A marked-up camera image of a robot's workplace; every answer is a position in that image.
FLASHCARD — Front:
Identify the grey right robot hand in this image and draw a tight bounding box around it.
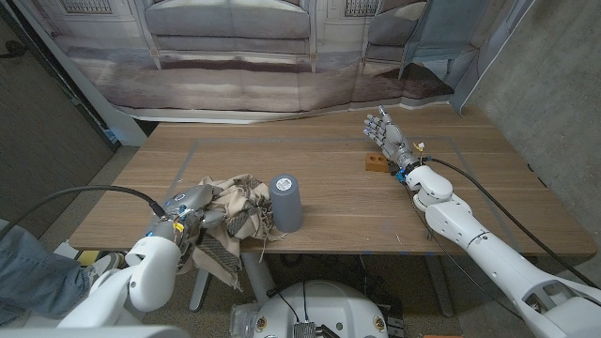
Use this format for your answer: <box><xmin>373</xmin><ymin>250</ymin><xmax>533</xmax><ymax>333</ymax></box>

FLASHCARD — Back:
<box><xmin>363</xmin><ymin>104</ymin><xmax>422</xmax><ymax>176</ymax></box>

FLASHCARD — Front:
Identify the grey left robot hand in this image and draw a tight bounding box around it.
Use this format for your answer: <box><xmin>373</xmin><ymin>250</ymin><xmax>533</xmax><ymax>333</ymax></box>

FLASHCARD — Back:
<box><xmin>145</xmin><ymin>183</ymin><xmax>226</xmax><ymax>267</ymax></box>

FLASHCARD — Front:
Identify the beige plaid fringed scarf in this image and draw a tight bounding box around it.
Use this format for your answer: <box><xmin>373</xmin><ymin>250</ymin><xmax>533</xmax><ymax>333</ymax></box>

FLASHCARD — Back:
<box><xmin>177</xmin><ymin>174</ymin><xmax>288</xmax><ymax>292</ymax></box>

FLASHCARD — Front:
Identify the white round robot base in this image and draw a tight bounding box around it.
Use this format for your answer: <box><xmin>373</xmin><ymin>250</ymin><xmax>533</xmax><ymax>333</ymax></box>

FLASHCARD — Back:
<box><xmin>252</xmin><ymin>280</ymin><xmax>390</xmax><ymax>338</ymax></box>

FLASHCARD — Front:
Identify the orange brick block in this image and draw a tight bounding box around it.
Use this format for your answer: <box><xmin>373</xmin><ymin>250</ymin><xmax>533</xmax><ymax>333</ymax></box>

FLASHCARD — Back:
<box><xmin>364</xmin><ymin>152</ymin><xmax>393</xmax><ymax>174</ymax></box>

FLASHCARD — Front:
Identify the grey upturned cup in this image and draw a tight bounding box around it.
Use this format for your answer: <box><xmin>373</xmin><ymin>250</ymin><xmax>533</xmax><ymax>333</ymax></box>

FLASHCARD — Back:
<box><xmin>269</xmin><ymin>174</ymin><xmax>304</xmax><ymax>234</ymax></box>

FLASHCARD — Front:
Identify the grey white sneaker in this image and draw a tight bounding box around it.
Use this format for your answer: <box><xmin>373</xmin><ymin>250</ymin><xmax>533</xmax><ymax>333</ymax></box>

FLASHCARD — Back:
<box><xmin>84</xmin><ymin>252</ymin><xmax>127</xmax><ymax>283</ymax></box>

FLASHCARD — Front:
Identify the yellow flat object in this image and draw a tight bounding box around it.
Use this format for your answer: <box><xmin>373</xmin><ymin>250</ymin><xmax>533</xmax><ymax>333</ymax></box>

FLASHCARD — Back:
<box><xmin>74</xmin><ymin>250</ymin><xmax>102</xmax><ymax>267</ymax></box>

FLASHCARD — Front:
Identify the printed sofa room backdrop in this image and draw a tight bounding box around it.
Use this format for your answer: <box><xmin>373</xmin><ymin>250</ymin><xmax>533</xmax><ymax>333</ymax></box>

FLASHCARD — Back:
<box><xmin>11</xmin><ymin>0</ymin><xmax>536</xmax><ymax>124</ymax></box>

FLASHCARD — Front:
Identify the clear plastic floor box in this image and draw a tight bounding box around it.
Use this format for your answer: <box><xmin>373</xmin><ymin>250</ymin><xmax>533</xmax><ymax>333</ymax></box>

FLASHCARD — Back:
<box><xmin>228</xmin><ymin>302</ymin><xmax>262</xmax><ymax>338</ymax></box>

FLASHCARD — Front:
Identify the person's leg in jeans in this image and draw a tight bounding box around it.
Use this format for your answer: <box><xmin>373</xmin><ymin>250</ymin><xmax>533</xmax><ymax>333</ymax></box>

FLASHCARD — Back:
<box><xmin>0</xmin><ymin>220</ymin><xmax>93</xmax><ymax>325</ymax></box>

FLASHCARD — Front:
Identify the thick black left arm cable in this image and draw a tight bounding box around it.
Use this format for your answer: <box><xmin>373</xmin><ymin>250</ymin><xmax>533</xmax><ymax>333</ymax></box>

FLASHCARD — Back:
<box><xmin>0</xmin><ymin>184</ymin><xmax>168</xmax><ymax>238</ymax></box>

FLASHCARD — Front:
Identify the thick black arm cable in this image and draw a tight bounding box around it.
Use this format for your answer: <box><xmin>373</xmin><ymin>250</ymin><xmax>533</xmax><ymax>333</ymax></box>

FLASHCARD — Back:
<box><xmin>0</xmin><ymin>184</ymin><xmax>168</xmax><ymax>238</ymax></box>
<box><xmin>422</xmin><ymin>157</ymin><xmax>596</xmax><ymax>288</ymax></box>

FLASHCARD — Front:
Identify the white table leg frame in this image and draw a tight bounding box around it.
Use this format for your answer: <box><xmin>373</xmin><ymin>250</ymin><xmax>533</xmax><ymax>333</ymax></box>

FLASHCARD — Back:
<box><xmin>189</xmin><ymin>252</ymin><xmax>455</xmax><ymax>318</ymax></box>

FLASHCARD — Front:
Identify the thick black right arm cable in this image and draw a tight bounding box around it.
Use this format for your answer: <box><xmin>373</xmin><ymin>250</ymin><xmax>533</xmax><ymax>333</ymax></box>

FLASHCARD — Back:
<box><xmin>422</xmin><ymin>157</ymin><xmax>596</xmax><ymax>288</ymax></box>

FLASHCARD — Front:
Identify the black door handle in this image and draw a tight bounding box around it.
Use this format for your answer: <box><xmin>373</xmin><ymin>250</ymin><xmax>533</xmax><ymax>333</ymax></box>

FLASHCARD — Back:
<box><xmin>0</xmin><ymin>39</ymin><xmax>27</xmax><ymax>60</ymax></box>

